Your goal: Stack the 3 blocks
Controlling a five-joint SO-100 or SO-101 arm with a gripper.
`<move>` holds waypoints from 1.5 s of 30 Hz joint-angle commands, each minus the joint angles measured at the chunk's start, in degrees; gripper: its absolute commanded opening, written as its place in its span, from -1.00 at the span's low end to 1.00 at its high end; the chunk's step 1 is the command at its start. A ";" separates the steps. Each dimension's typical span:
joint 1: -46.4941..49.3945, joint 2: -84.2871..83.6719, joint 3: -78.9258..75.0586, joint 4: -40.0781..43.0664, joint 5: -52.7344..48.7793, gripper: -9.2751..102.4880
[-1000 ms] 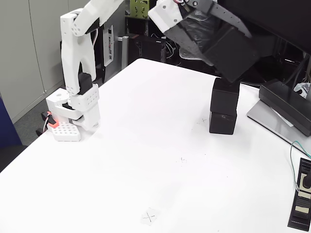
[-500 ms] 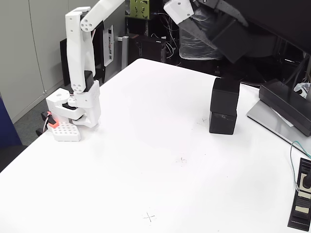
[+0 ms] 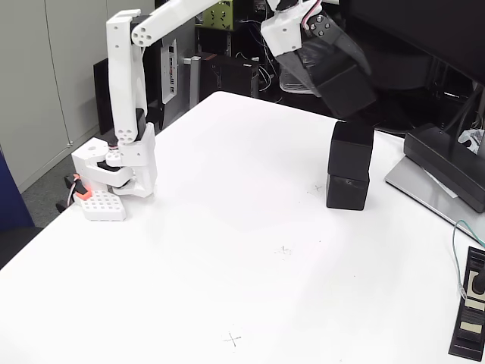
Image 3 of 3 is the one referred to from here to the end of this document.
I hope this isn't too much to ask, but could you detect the black cube block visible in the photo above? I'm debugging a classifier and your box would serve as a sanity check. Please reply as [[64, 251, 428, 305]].
[[326, 174, 371, 212], [327, 121, 375, 184], [316, 49, 377, 121]]

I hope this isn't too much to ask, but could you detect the clear plastic trash bag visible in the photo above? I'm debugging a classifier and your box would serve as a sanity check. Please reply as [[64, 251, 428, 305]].
[[278, 56, 352, 95]]

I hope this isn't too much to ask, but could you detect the yellow-green perforated board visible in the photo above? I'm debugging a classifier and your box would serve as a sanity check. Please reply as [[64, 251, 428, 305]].
[[196, 0, 235, 30]]

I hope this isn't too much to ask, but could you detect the black computer case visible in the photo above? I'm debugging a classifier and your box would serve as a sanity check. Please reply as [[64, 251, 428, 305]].
[[199, 52, 261, 98]]

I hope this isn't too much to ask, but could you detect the black box device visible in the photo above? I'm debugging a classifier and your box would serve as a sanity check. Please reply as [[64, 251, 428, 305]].
[[403, 123, 485, 213]]

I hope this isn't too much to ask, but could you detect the silver monitor stand base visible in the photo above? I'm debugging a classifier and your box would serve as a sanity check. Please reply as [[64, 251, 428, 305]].
[[384, 155, 485, 243]]

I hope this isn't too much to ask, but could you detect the crumpled white plastic wrap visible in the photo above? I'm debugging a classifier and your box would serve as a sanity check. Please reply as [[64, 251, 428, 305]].
[[457, 128, 485, 155]]

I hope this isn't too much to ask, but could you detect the orange table clamp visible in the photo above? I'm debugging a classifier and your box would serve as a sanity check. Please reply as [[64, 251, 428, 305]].
[[55, 173, 92, 213]]

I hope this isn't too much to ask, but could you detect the black power plug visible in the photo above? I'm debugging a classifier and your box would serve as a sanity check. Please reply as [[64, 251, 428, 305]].
[[472, 265, 485, 297]]

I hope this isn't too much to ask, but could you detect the black power strip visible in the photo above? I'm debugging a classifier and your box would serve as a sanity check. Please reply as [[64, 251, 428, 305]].
[[448, 246, 485, 361]]

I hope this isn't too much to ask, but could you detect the blue partition panel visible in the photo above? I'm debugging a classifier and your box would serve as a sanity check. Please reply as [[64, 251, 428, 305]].
[[0, 146, 35, 232]]

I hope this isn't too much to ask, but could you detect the red white black servo cable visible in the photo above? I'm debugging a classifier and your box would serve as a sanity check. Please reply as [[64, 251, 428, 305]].
[[301, 0, 325, 30]]

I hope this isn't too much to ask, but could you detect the silver metal post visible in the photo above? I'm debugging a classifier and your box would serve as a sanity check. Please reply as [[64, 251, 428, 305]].
[[184, 55, 202, 108]]

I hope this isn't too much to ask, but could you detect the green cable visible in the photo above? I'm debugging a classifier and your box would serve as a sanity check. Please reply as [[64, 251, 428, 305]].
[[452, 219, 485, 299]]

